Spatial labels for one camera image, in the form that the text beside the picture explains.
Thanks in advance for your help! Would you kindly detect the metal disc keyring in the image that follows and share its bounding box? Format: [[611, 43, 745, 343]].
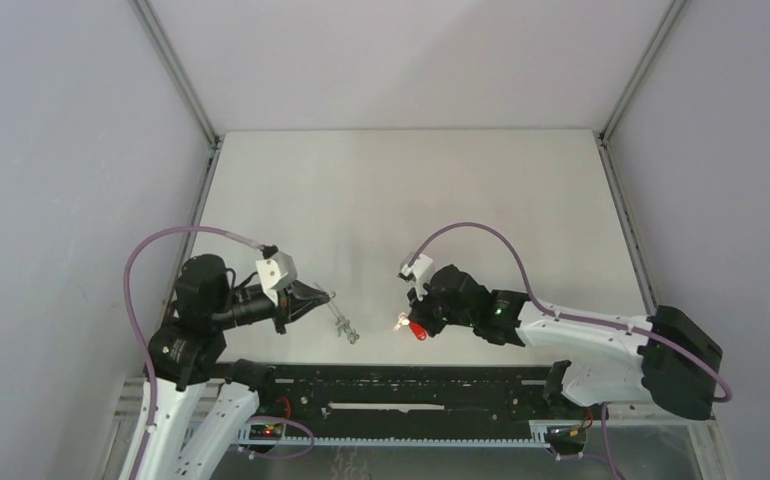
[[315, 283, 360, 345]]

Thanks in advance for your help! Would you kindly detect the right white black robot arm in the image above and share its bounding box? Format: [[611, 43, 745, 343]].
[[398, 257, 723, 421]]

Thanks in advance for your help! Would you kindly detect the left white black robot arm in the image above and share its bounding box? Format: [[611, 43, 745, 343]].
[[120, 248, 332, 479]]

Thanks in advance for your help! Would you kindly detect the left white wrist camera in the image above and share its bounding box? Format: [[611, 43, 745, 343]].
[[255, 245, 298, 306]]

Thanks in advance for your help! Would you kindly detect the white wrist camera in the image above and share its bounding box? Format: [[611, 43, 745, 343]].
[[255, 245, 298, 306], [397, 252, 436, 283]]

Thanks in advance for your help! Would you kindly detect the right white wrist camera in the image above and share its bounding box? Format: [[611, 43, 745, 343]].
[[397, 252, 436, 283]]

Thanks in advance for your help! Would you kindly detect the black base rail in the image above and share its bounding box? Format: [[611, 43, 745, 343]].
[[260, 364, 600, 439]]

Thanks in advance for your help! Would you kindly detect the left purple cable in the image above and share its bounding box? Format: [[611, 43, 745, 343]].
[[123, 226, 274, 480]]

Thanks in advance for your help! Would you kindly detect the white slotted cable duct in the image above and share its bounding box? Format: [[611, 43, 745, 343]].
[[231, 425, 549, 448]]

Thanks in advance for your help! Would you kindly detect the right aluminium frame post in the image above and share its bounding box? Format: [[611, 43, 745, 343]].
[[599, 0, 690, 144]]

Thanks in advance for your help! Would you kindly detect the aluminium frame post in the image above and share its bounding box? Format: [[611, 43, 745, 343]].
[[599, 0, 690, 144], [128, 0, 220, 149]]

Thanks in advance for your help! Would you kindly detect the left aluminium frame post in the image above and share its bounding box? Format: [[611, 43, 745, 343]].
[[128, 0, 220, 149]]

